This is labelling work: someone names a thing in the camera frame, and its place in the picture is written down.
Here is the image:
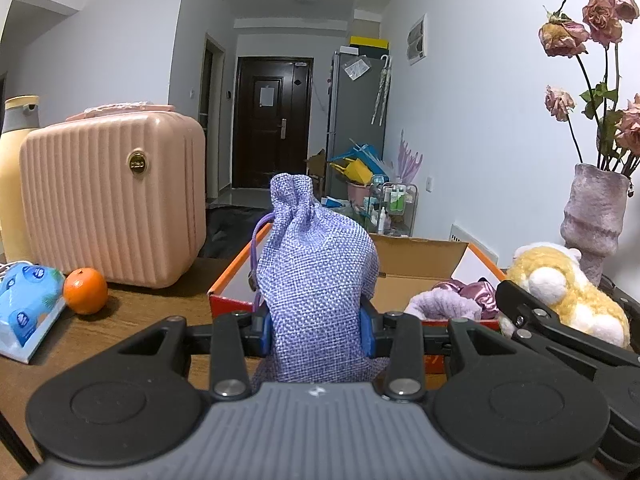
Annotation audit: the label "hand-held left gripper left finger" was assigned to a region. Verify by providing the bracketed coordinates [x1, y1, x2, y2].
[115, 305, 273, 402]

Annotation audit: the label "purple cloth items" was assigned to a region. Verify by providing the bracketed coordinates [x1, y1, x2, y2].
[432, 277, 501, 319]

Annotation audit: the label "brown cardboard box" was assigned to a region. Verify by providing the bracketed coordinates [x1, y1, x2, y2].
[305, 149, 329, 193]

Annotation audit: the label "metal cart with bottles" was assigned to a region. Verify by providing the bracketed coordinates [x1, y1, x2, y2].
[374, 182, 419, 237]

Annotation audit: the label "white folded umbrella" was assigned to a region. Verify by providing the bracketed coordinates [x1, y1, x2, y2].
[371, 56, 385, 126]
[381, 55, 394, 127]

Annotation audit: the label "dark door mat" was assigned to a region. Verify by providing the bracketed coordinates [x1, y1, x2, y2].
[202, 205, 273, 259]

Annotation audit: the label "cream thermos jug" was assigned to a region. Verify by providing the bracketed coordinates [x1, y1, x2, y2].
[0, 95, 41, 263]

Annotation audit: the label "blue shopping bag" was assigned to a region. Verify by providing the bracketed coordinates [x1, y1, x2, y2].
[340, 144, 387, 178]

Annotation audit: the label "clear plastic bag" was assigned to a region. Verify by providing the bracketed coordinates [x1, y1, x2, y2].
[342, 57, 372, 82]

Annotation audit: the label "pink ribbed suitcase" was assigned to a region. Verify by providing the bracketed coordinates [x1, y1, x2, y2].
[19, 105, 208, 290]

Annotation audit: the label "dark brown entrance door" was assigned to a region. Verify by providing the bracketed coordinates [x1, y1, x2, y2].
[232, 56, 315, 191]

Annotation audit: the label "pink plastic bin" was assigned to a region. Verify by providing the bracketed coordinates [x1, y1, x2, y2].
[347, 181, 374, 207]

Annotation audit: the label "grey side door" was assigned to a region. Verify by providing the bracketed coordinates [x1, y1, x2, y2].
[197, 34, 227, 204]

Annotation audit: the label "purple burlap drawstring pouch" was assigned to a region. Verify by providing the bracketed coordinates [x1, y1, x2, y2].
[248, 172, 391, 383]

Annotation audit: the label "blue tissue pack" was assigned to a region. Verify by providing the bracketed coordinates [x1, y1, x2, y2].
[0, 262, 67, 363]

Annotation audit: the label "white flat box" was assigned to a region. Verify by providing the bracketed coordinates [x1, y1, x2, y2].
[450, 224, 501, 264]

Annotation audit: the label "grey textured vase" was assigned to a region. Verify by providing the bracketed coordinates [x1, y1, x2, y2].
[560, 162, 630, 288]

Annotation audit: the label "purple decorative plant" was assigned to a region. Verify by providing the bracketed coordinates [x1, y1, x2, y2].
[397, 129, 424, 186]

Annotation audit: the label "yellow and white plush toy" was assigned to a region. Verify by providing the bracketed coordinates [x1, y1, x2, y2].
[500, 242, 631, 348]

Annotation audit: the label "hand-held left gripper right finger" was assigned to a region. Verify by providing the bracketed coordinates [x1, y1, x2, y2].
[361, 300, 523, 403]

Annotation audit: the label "grey refrigerator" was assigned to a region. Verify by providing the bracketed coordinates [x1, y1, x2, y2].
[326, 50, 392, 201]

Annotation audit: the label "yellow shopping bag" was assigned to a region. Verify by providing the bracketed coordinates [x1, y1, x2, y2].
[329, 157, 374, 187]

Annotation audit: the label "yellow and black box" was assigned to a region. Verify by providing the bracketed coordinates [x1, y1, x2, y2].
[350, 36, 390, 52]

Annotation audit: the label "red cardboard box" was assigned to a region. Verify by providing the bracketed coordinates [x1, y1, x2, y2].
[207, 234, 508, 376]

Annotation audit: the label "orange fruit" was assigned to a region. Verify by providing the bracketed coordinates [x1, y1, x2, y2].
[62, 267, 109, 316]

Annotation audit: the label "white electrical panel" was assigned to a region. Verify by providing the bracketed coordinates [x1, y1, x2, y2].
[406, 14, 429, 66]

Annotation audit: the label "lavender fluffy towel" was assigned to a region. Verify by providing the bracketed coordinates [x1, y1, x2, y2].
[405, 289, 483, 322]

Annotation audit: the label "bunch of dried pink roses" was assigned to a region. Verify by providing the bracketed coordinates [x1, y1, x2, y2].
[539, 0, 640, 177]

